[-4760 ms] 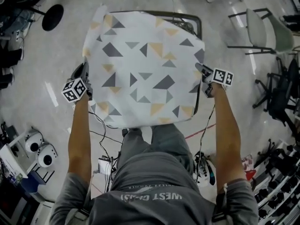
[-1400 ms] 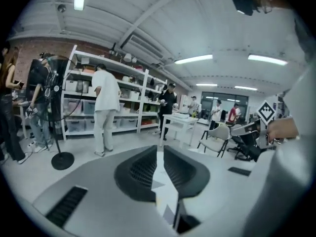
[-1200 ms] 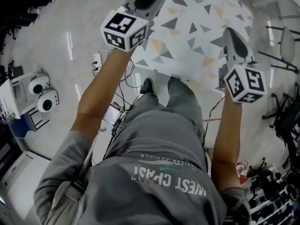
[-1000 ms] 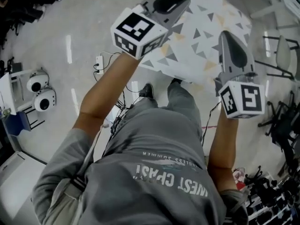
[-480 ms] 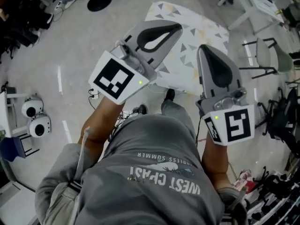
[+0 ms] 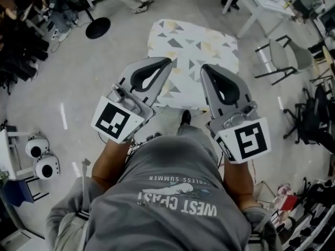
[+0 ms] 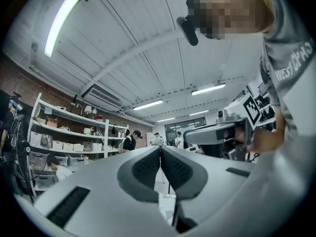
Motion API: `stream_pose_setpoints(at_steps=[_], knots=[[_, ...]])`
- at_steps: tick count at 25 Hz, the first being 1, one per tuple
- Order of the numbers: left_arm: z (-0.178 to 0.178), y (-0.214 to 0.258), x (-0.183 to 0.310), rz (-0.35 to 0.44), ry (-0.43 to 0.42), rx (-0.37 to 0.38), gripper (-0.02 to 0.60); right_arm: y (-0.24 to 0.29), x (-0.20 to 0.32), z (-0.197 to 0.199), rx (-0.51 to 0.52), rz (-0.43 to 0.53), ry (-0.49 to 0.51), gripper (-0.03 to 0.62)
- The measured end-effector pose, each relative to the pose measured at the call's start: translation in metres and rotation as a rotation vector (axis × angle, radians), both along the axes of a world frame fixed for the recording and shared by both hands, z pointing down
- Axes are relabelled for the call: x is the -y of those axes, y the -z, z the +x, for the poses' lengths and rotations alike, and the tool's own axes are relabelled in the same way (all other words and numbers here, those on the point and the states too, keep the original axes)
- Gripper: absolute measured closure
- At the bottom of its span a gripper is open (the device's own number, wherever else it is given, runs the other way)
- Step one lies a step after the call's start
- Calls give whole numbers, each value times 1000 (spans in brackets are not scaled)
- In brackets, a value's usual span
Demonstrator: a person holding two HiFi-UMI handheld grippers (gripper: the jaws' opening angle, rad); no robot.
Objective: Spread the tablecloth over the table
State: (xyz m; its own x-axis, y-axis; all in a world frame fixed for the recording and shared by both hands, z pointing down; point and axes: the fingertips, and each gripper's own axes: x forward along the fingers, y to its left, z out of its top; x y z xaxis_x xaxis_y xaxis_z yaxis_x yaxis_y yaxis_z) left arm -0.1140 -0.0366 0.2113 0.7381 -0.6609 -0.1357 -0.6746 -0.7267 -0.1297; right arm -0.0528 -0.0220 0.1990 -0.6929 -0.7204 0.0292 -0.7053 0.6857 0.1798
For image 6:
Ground white low rack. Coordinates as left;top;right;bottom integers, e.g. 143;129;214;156
277;200;335;251

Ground red box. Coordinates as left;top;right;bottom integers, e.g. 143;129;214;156
281;195;299;211

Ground black pedestal fan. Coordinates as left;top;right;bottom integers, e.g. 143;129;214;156
77;0;111;40

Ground white triangle-patterned cloth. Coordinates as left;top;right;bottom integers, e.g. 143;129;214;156
146;19;239;109

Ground person's grey trouser leg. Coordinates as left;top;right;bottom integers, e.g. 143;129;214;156
176;123;219;167

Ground white desk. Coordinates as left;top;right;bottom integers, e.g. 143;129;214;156
0;128;35;180

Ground person's black shoe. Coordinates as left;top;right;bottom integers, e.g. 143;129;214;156
180;109;192;127

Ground person's grey printed t-shirt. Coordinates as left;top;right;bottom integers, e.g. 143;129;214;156
46;134;278;251

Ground blue stool black legs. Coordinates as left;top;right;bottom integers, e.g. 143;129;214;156
2;178;50;208

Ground pink patterned bag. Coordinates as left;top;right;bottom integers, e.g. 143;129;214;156
272;183;299;211

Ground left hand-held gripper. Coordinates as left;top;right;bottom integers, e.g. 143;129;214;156
91;56;174;144

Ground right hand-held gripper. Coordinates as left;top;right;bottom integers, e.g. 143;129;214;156
199;63;272;164

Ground white side table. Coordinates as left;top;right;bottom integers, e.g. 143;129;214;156
222;0;296;39

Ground light wooden chair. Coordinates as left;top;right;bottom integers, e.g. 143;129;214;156
310;45;335;88

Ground grey chair black frame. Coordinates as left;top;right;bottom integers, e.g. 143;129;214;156
255;35;314;86

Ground person's right forearm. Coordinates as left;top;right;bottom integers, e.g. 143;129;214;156
222;153;256;211

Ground person's left forearm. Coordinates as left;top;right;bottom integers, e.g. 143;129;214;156
91;137;134;185

